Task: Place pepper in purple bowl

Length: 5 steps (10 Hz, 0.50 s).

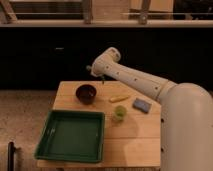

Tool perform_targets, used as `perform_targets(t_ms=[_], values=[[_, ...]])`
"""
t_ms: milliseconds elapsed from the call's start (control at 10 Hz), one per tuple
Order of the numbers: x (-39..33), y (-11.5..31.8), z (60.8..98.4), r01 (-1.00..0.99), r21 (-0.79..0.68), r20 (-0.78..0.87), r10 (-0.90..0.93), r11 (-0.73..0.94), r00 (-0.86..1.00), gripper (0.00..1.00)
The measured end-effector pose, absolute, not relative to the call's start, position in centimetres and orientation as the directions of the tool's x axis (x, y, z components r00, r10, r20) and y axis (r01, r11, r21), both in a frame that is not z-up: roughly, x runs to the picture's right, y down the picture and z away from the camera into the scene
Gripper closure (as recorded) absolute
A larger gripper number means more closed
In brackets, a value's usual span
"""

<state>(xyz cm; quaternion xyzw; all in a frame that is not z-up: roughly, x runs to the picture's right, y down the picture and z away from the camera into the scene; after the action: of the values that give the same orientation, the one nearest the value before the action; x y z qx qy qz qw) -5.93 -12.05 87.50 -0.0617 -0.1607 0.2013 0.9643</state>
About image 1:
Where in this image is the wooden railing shelf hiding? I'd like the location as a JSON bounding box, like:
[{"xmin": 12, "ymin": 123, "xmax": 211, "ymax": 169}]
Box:
[{"xmin": 0, "ymin": 0, "xmax": 213, "ymax": 28}]

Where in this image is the wooden table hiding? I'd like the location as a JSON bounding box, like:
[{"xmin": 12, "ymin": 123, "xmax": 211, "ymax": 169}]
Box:
[{"xmin": 37, "ymin": 81, "xmax": 160, "ymax": 169}]

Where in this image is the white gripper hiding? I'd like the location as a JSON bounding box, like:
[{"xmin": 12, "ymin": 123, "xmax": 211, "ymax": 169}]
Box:
[{"xmin": 86, "ymin": 61, "xmax": 104, "ymax": 77}]

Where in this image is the green plastic cup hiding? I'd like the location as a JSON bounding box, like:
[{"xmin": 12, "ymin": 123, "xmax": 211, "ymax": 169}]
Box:
[{"xmin": 113, "ymin": 105, "xmax": 127, "ymax": 121}]

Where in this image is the dark purple bowl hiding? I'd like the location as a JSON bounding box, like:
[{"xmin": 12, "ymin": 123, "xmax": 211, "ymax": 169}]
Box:
[{"xmin": 76, "ymin": 84, "xmax": 97, "ymax": 105}]

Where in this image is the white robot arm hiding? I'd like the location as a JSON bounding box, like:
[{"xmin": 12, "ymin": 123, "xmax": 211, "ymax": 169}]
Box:
[{"xmin": 88, "ymin": 47, "xmax": 213, "ymax": 171}]

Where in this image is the blue sponge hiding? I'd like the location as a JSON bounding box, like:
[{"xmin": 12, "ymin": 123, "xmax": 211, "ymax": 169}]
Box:
[{"xmin": 133, "ymin": 98, "xmax": 151, "ymax": 113}]

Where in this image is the green plastic tray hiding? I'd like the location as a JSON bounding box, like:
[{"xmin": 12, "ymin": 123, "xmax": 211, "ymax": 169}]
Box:
[{"xmin": 34, "ymin": 110, "xmax": 105, "ymax": 163}]

